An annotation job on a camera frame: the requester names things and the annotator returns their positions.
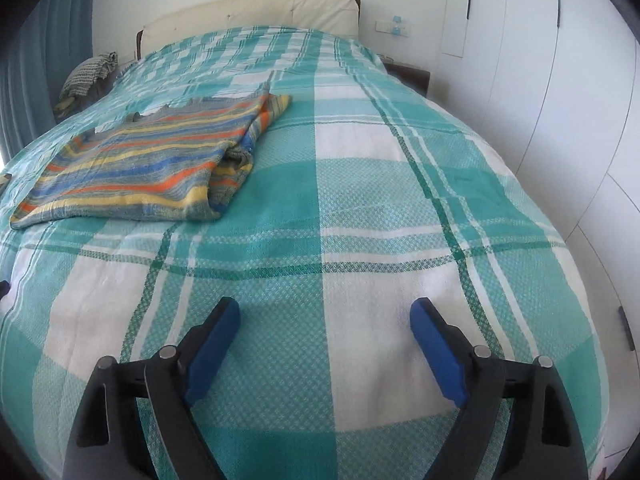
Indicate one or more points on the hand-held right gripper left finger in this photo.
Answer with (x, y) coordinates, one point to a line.
(212, 355)

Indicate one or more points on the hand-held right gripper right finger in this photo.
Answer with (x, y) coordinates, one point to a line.
(440, 355)

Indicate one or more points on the striped knitted sweater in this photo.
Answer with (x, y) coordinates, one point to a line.
(150, 160)

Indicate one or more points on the teal plaid bedspread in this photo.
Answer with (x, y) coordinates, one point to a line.
(350, 210)

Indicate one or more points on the dark wooden nightstand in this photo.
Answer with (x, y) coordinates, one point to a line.
(412, 76)

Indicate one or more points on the white wardrobe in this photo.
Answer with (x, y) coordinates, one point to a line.
(550, 85)

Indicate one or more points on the checked cloth pile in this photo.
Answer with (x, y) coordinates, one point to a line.
(87, 75)

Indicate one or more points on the teal curtain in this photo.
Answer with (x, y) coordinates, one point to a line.
(35, 70)

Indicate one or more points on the cream padded headboard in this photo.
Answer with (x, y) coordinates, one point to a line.
(250, 10)

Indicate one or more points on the wall switch panel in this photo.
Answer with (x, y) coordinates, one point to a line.
(393, 26)

